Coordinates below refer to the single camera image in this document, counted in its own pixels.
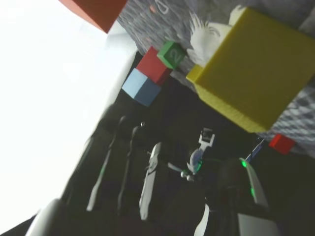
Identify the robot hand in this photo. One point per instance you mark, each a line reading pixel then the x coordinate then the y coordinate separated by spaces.
pixel 148 186

